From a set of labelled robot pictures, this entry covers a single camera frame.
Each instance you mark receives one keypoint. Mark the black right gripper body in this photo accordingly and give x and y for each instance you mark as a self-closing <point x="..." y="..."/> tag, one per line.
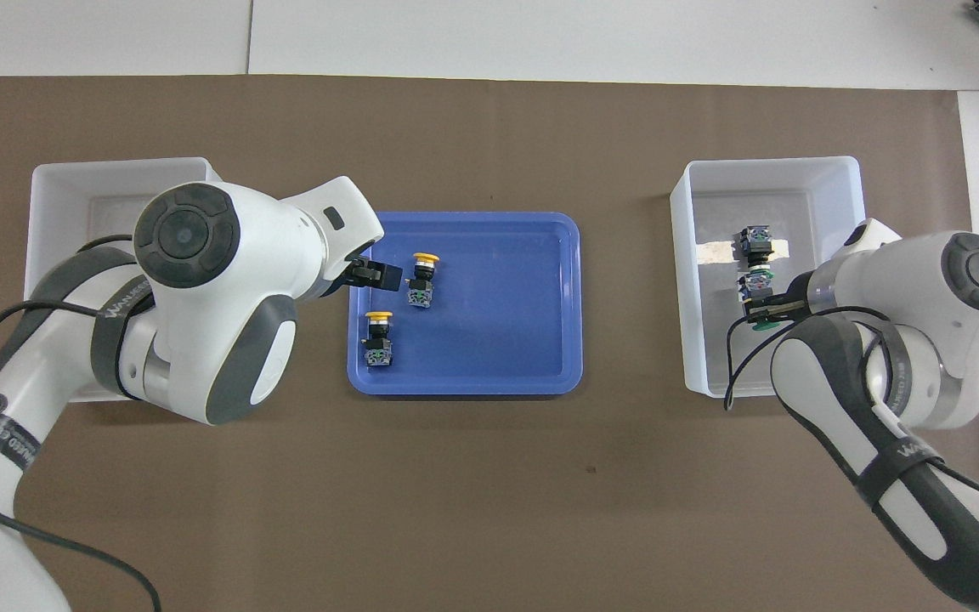
<point x="821" y="293"/>

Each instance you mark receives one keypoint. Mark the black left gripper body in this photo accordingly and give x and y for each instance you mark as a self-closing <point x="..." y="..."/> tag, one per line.
<point x="345" y="276"/>

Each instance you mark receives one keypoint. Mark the green push button switch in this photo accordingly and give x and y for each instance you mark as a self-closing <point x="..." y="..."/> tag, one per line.
<point x="755" y="242"/>
<point x="755" y="282"/>

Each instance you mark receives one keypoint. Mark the yellow push button switch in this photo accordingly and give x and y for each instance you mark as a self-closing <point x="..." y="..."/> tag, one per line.
<point x="421" y="285"/>
<point x="377" y="344"/>

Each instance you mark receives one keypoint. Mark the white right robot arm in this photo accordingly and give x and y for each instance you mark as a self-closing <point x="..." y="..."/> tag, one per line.
<point x="906" y="331"/>

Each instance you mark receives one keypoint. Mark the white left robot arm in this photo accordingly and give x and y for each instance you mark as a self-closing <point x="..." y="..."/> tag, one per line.
<point x="226" y="323"/>

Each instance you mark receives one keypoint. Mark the white translucent plastic box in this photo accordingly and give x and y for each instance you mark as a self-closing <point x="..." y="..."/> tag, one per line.
<point x="710" y="357"/>
<point x="73" y="183"/>

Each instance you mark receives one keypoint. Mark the blue plastic tray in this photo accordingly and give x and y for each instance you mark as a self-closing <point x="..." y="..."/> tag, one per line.
<point x="489" y="340"/>

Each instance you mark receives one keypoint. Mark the brown paper table mat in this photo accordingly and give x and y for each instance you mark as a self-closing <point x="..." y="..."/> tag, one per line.
<point x="489" y="476"/>

